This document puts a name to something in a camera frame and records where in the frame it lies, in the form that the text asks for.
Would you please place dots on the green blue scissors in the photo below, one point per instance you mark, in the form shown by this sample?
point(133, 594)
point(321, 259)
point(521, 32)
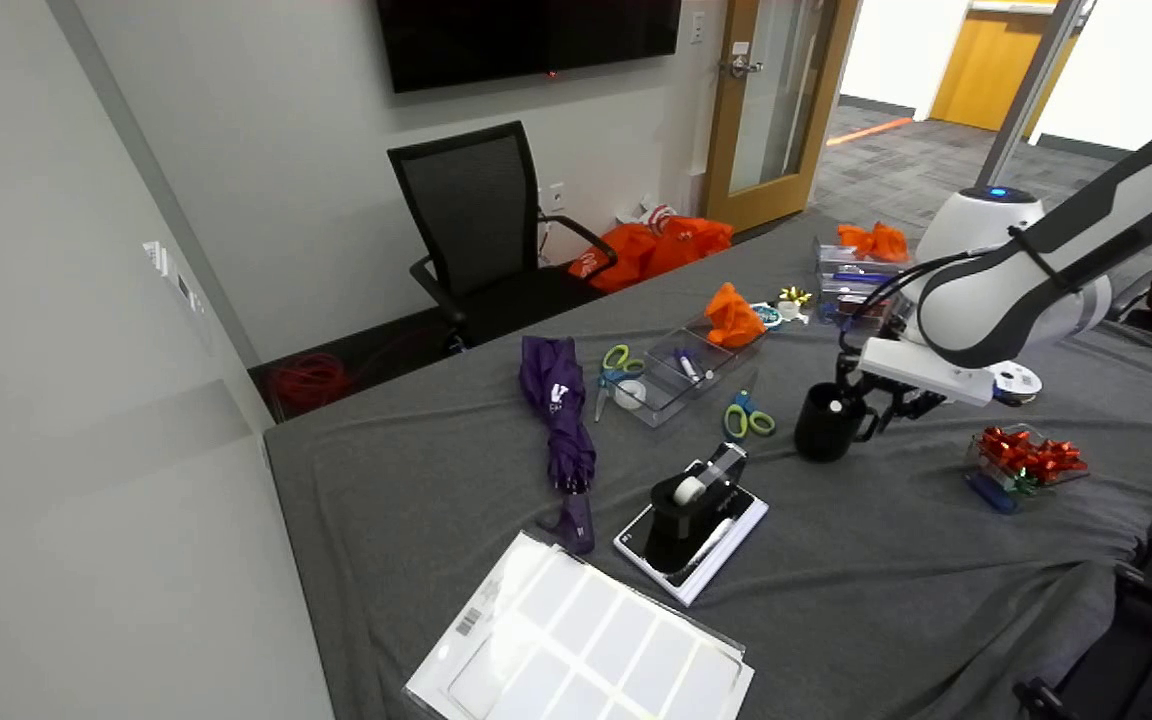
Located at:
point(747, 416)

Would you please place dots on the clear organizer box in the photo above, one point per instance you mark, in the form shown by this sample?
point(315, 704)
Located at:
point(846, 280)

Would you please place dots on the black mug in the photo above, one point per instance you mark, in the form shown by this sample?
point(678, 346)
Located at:
point(828, 421)

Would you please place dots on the clear plastic tray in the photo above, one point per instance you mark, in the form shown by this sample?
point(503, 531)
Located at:
point(678, 370)

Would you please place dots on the orange cloth on table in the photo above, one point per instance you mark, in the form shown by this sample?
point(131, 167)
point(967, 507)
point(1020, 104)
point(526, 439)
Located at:
point(729, 322)

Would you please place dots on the orange bag on floor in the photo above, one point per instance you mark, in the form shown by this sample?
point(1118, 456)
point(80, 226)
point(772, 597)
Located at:
point(649, 250)

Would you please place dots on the box of red bows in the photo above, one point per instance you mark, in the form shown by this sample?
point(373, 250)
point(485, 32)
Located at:
point(1018, 464)

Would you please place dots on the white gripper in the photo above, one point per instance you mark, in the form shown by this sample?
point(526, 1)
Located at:
point(936, 377)

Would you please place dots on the orange cloth on box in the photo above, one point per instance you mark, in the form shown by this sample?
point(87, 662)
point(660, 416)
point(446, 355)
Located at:
point(882, 240)

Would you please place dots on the wooden glass door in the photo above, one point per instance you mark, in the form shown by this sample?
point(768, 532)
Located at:
point(778, 85)

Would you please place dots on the black office chair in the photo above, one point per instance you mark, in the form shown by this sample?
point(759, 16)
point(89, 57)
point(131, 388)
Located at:
point(479, 212)

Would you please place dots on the purple folded umbrella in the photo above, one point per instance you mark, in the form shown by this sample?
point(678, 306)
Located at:
point(555, 388)

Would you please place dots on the yellow blue scissors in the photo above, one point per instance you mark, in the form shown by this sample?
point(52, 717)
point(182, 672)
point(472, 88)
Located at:
point(788, 306)

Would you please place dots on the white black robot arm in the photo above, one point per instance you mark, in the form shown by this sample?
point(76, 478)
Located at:
point(977, 308)

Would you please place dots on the grey tablecloth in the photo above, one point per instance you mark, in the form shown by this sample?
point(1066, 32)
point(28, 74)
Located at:
point(873, 589)

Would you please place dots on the white label sheets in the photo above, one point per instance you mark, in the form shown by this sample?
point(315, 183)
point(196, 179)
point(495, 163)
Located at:
point(550, 638)

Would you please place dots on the black tape dispenser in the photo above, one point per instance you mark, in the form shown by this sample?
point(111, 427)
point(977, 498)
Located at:
point(689, 507)

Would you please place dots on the wall television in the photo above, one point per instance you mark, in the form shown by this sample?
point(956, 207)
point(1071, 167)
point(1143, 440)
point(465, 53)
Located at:
point(465, 43)

